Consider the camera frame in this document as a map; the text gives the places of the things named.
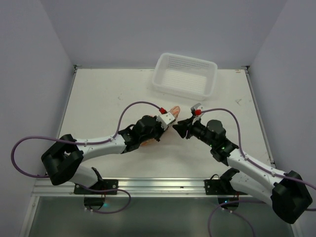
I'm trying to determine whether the peach floral mesh laundry bag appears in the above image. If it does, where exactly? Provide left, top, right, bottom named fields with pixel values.
left=140, top=105, right=181, bottom=149

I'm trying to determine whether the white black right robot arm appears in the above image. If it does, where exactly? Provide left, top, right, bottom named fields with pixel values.
left=173, top=117, right=313, bottom=224

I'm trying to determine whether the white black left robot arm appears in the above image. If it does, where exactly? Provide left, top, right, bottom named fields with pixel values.
left=41, top=113, right=175, bottom=194

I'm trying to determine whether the white plastic mesh basket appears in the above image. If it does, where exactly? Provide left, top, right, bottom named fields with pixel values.
left=152, top=53, right=218, bottom=101

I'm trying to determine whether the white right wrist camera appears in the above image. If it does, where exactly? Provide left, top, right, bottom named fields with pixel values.
left=191, top=103, right=203, bottom=124

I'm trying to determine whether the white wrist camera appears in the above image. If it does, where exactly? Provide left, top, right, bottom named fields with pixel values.
left=191, top=103, right=203, bottom=124
left=157, top=112, right=176, bottom=130

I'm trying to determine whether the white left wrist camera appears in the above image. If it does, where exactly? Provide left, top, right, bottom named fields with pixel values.
left=157, top=112, right=176, bottom=130

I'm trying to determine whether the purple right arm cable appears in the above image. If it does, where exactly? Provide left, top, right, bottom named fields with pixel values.
left=195, top=108, right=316, bottom=237

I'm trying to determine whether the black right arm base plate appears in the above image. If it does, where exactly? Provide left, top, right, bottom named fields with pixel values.
left=203, top=174, right=246, bottom=196

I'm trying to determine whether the aluminium mounting rail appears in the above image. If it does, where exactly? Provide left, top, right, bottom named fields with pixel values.
left=32, top=173, right=279, bottom=198

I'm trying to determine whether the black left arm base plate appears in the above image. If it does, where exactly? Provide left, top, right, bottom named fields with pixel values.
left=74, top=179, right=119, bottom=195

